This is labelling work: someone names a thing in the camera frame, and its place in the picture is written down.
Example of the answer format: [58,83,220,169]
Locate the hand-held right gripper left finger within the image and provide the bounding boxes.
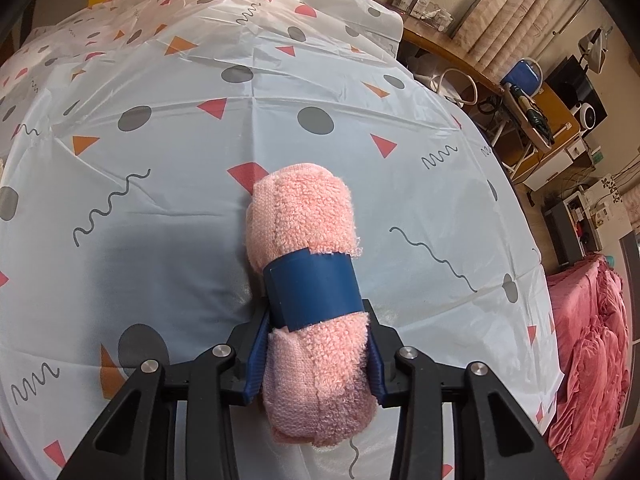
[56,302,274,480]

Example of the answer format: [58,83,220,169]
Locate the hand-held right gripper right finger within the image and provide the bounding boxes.
[361,299,572,480]

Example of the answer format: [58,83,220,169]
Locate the pink towel roll blue band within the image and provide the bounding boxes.
[244,160,379,449]

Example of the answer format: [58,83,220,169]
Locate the patterned plastic tablecloth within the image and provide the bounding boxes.
[0,0,567,480]

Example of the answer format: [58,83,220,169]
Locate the pink ruffled bed cover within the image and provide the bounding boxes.
[544,254,634,480]

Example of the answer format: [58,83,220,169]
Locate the low grey shelf unit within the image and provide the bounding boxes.
[541,184,607,269]

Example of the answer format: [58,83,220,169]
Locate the white narrow cabinet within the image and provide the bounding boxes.
[524,135,589,192]

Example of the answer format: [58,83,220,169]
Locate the white floral box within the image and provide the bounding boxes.
[581,172,632,252]

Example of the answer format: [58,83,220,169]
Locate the small folding table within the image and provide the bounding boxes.
[504,82,582,182]

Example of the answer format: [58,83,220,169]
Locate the white tote bag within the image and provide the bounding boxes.
[409,52,482,107]

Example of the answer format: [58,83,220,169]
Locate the white round fan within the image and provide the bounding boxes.
[571,102,602,132]

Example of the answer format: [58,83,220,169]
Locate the blue folding chair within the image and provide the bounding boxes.
[499,57,544,97]

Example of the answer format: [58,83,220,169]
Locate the black television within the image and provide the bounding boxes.
[544,54,609,122]

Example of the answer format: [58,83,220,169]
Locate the small boxes on desk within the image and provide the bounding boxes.
[391,0,454,32]

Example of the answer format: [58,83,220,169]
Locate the beige patterned curtain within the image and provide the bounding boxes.
[449,0,602,82]

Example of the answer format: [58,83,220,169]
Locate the garment steamer on pole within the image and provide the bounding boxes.
[579,26,612,69]

